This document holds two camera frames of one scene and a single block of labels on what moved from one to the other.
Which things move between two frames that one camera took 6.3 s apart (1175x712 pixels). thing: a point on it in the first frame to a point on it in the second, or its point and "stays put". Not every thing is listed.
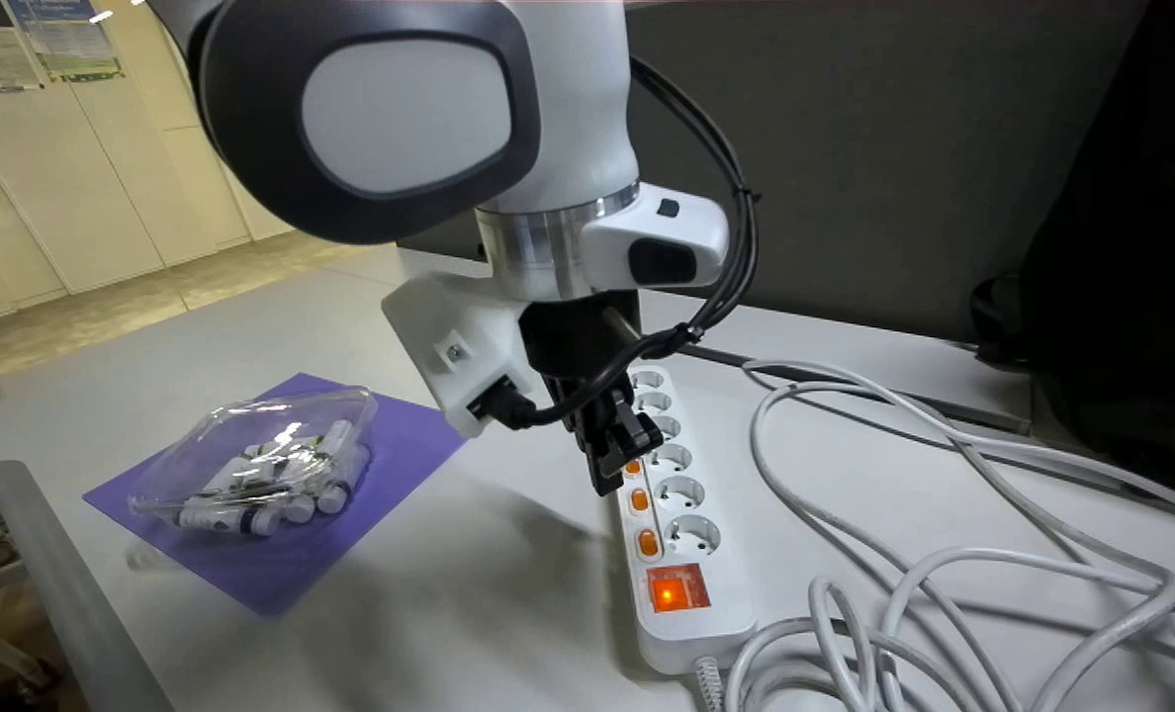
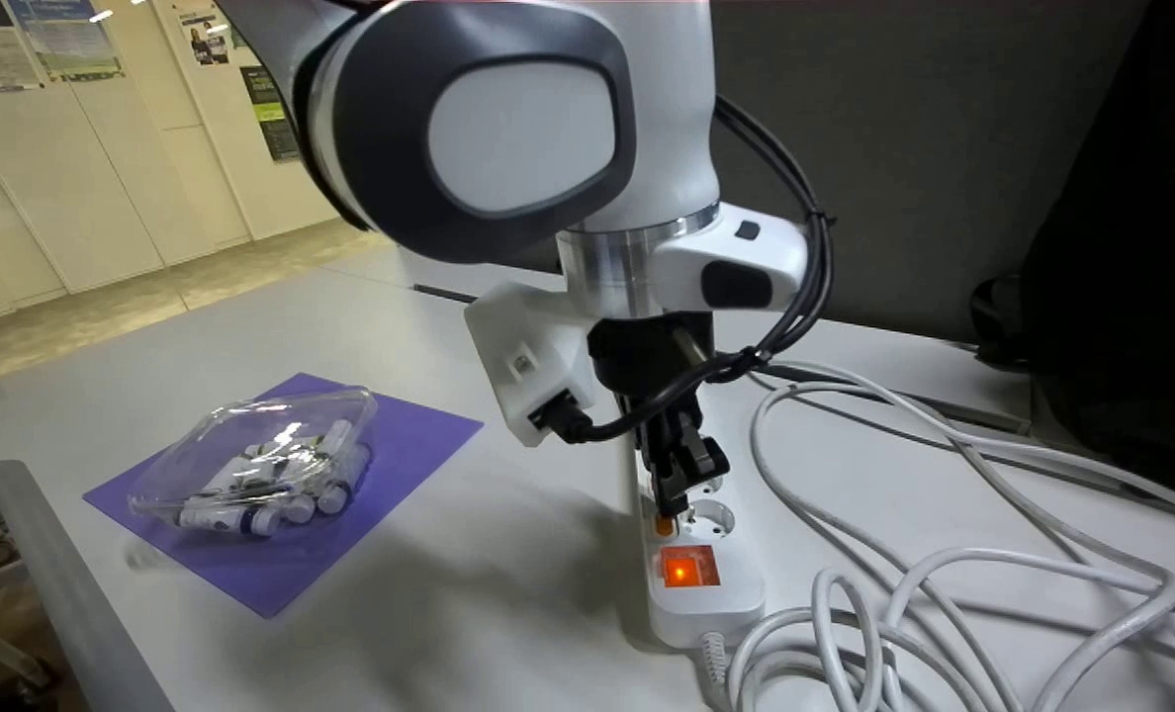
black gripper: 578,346 to 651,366
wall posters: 22,44 stays put
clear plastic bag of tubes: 265,462 stays put
